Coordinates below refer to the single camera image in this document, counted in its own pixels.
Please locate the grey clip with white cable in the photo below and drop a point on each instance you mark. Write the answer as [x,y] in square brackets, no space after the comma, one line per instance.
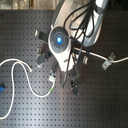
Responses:
[111,58]

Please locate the grey metal cable clip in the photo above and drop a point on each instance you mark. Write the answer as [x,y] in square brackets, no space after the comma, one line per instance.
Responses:
[106,64]

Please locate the blue connector block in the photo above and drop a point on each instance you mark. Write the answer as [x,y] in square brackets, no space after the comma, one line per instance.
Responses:
[1,88]

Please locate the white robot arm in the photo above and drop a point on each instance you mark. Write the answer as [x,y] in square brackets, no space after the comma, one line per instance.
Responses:
[73,26]

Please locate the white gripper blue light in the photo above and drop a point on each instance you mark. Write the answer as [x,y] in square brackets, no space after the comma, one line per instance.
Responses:
[59,46]

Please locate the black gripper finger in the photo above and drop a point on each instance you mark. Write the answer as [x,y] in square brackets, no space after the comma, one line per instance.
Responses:
[74,87]
[63,80]

